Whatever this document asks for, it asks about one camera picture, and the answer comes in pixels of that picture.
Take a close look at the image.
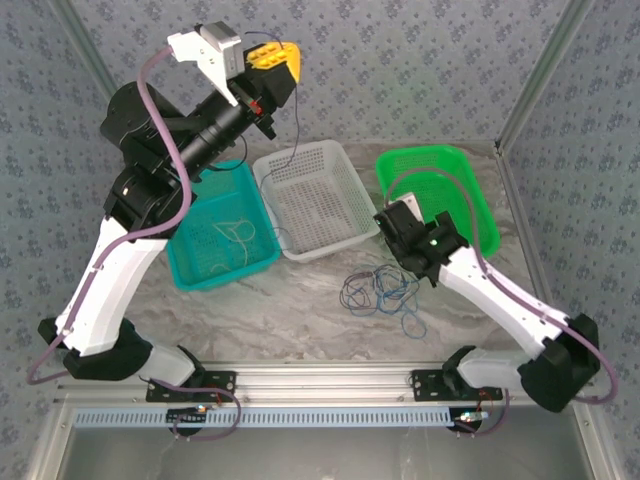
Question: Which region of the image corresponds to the thin blue cable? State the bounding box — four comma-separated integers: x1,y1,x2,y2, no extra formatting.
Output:
349,263,429,341

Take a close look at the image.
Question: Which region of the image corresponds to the green plastic basket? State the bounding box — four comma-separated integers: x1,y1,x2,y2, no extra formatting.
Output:
374,143,502,259

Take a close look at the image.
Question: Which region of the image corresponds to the white plastic basket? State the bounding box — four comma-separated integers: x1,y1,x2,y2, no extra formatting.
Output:
251,139,381,265

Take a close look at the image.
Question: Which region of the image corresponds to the teal plastic basket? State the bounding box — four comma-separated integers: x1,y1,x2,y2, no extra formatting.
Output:
166,158,282,294

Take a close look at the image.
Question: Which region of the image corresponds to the small black controller board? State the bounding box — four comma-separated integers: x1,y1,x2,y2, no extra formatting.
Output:
451,407,490,435
166,405,210,432

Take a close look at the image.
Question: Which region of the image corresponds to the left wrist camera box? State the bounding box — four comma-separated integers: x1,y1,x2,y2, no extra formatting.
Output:
166,21,245,107

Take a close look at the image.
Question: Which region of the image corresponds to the lilac left arm cable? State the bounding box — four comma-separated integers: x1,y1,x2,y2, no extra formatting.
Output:
25,45,194,386

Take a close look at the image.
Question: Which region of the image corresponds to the lilac arm cable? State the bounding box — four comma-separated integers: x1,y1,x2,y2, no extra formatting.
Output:
25,45,194,386
384,167,620,405

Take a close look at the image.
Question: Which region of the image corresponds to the aluminium frame post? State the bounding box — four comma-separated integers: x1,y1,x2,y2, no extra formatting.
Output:
493,0,597,157
49,0,121,104

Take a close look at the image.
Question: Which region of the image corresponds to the thin white cable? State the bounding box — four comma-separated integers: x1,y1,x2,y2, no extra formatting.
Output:
208,216,257,275

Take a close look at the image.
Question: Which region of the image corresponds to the lilac right arm cable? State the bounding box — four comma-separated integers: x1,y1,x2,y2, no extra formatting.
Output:
384,167,620,405

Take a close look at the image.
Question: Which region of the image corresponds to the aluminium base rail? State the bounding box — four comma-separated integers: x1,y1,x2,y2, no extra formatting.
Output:
54,360,581,407

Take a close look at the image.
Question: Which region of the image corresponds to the lilac right base cable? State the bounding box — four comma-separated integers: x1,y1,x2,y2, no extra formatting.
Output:
455,388,512,439

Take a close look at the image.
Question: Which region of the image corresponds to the lilac base cable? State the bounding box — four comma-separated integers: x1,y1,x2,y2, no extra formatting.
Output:
148,377,243,443
455,388,512,439

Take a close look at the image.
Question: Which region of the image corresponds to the slotted grey cable duct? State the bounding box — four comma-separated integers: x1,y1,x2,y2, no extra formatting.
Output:
73,406,454,429

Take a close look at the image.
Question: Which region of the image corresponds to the lilac left base cable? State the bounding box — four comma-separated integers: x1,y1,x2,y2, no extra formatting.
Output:
148,377,243,443

